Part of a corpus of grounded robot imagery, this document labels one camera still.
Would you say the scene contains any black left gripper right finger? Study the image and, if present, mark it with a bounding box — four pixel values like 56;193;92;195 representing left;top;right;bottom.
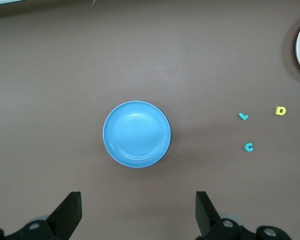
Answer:
194;191;291;240

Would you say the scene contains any blue plate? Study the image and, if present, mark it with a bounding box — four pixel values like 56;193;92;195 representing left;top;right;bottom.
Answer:
102;100;172;169

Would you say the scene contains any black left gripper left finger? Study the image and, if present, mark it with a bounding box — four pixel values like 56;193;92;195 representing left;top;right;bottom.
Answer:
0;191;83;240

